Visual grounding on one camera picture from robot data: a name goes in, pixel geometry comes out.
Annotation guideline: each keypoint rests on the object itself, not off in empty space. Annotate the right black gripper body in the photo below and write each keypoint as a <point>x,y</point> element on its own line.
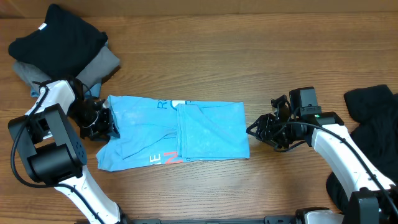
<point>280,135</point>

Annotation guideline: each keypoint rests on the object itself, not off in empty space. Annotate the black garment at right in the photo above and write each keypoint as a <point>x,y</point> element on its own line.
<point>375,109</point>

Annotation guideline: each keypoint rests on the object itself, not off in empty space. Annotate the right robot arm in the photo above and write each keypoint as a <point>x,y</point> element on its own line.
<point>372,197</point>

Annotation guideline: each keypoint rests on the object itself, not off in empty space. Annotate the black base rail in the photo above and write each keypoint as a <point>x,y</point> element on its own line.
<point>202,221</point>

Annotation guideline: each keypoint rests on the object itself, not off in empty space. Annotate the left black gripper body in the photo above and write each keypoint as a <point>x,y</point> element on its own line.
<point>93,122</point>

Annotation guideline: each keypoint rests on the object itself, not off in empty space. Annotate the folded black shirt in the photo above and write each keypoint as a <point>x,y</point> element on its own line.
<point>65,46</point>

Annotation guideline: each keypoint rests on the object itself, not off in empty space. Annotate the light blue printed t-shirt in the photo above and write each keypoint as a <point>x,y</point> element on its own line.
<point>156,132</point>

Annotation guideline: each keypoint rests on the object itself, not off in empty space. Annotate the folded grey shirt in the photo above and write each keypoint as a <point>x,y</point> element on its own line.
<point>101,66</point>

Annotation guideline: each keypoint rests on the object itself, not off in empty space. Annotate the folded blue shirt under stack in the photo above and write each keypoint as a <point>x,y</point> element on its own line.
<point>93,93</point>

